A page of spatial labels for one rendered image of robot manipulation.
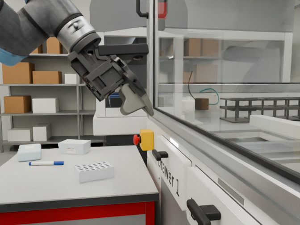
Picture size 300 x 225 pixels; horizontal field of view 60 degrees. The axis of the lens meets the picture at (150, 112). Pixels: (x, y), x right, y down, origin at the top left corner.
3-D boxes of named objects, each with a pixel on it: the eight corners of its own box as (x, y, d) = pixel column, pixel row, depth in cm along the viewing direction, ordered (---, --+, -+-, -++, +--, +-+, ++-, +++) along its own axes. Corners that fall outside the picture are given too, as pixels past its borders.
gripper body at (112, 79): (102, 104, 59) (66, 63, 58) (129, 82, 62) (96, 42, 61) (105, 98, 52) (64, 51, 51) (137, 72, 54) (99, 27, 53)
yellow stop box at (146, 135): (140, 151, 98) (140, 132, 97) (138, 146, 105) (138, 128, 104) (153, 150, 99) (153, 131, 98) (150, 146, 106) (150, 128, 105)
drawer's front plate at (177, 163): (182, 212, 55) (183, 162, 54) (156, 168, 84) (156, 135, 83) (190, 211, 56) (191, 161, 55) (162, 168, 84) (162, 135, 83)
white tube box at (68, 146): (58, 153, 124) (58, 143, 123) (67, 149, 132) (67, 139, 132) (83, 155, 121) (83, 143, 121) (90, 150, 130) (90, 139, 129)
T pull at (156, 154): (156, 161, 65) (156, 156, 64) (151, 153, 72) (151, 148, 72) (170, 160, 65) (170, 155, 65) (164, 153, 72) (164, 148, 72)
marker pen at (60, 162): (28, 166, 105) (28, 162, 105) (30, 164, 107) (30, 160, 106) (63, 165, 106) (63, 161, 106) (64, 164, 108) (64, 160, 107)
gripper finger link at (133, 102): (137, 129, 57) (109, 96, 56) (156, 112, 58) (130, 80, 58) (140, 128, 54) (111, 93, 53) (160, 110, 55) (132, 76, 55)
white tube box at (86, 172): (79, 183, 87) (78, 172, 87) (73, 175, 94) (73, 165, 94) (114, 177, 93) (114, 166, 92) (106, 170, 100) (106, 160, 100)
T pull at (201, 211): (203, 233, 34) (203, 222, 34) (185, 206, 41) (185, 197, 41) (229, 230, 34) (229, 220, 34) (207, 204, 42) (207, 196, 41)
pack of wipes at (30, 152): (41, 160, 113) (41, 149, 113) (17, 162, 110) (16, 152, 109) (41, 152, 127) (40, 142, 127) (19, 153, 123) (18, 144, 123)
